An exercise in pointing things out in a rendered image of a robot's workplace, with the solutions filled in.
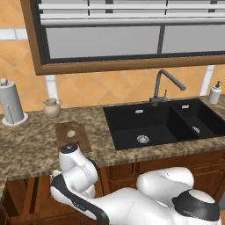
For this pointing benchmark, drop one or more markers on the beige ceramic jug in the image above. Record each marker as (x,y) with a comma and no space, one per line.
(52,109)

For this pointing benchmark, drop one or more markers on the grey sink tap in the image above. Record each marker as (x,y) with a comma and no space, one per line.
(160,88)

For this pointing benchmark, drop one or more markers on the pale garlic bulb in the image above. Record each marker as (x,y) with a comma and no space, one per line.
(70,134)

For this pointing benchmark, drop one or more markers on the white paper towel roll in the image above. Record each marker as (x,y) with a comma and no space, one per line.
(10,103)

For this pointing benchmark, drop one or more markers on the brown wooden cutting board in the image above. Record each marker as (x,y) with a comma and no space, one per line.
(78,135)

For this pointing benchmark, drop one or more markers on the wood framed window with blinds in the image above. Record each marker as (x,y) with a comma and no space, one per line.
(129,35)

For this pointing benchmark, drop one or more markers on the black double sink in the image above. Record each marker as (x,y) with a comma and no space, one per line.
(164,123)

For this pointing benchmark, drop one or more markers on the white soap dispenser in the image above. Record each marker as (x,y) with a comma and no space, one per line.
(214,94)

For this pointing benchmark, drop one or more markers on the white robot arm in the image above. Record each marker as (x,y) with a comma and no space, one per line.
(129,202)

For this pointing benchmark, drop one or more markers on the brown wooden base cupboards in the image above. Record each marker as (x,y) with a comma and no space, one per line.
(164,170)

